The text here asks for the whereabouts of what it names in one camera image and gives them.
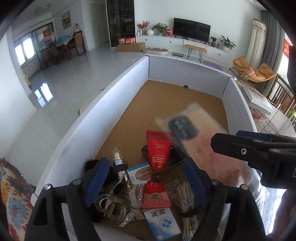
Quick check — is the small wooden bench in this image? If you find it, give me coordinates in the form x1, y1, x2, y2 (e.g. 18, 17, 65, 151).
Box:
184, 44, 207, 63

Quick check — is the red envelope bundle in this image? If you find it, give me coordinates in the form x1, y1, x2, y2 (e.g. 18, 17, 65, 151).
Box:
142, 130, 171, 209

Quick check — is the large white cardboard box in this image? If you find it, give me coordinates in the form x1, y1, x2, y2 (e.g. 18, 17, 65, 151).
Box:
36, 56, 256, 240

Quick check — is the floral patterned cushion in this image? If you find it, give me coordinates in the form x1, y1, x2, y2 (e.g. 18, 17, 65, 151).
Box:
1, 158, 35, 240

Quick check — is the black television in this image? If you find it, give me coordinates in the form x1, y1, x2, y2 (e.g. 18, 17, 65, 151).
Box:
173, 18, 211, 42

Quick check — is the red flowers white vase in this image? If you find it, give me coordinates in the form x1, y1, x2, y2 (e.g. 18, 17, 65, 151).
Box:
137, 21, 154, 36

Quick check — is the dining table with chairs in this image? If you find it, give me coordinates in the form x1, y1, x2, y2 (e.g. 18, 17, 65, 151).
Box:
41, 30, 86, 68

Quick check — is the small glass bottle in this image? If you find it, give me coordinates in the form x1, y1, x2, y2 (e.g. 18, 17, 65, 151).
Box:
111, 148, 124, 166

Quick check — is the small white card box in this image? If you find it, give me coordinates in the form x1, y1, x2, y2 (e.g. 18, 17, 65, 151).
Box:
127, 162, 152, 185

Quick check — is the blue white medicine box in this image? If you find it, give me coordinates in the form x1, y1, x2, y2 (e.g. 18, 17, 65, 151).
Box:
144, 207, 181, 240

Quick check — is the rhinestone bow hair clip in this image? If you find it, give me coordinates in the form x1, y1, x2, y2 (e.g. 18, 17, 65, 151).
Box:
110, 181, 145, 227

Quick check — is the purple round rug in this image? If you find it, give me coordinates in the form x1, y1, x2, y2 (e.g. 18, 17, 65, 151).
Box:
202, 61, 223, 71

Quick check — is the grey curtain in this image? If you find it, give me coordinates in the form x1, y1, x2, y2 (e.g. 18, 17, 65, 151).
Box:
256, 10, 286, 91

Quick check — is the orange lounge chair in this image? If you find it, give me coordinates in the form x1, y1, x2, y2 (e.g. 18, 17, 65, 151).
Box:
229, 57, 275, 83

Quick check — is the phone case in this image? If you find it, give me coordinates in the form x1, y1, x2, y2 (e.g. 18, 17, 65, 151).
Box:
155, 102, 252, 187

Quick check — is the white standing air conditioner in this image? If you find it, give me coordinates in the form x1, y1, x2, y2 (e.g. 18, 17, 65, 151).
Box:
245, 19, 267, 68

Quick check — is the green plant left of tv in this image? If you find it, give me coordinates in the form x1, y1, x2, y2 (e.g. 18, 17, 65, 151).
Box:
152, 23, 169, 36

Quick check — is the bagged bamboo stick bundle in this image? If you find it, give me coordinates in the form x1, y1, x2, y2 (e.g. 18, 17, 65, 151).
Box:
165, 180, 203, 240

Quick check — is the white flat box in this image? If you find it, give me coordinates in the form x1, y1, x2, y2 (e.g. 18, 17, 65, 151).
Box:
242, 84, 273, 115

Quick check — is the wooden slatted bench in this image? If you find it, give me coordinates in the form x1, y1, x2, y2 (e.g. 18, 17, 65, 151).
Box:
267, 74, 295, 115

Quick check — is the dark display shelf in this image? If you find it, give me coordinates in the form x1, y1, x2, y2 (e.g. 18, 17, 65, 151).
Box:
106, 0, 135, 48

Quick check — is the red window decoration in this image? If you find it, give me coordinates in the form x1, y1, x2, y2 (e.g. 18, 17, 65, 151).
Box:
283, 39, 290, 58

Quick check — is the brown cardboard box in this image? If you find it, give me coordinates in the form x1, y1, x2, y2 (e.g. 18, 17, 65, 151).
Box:
117, 43, 145, 52

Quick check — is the small potted plant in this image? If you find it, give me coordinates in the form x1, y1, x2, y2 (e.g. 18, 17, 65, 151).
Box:
210, 36, 217, 48

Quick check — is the white tv cabinet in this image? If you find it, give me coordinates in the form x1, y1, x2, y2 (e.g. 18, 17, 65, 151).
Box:
135, 35, 232, 66

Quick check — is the potted green plant right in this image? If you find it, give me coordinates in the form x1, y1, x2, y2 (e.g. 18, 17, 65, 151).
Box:
219, 35, 236, 51

